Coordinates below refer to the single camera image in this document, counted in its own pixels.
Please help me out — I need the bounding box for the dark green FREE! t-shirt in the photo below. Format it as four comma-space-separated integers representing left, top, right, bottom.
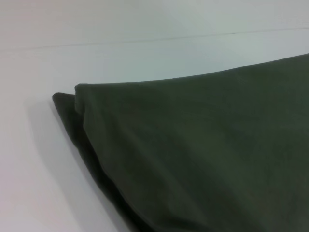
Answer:
52, 53, 309, 232

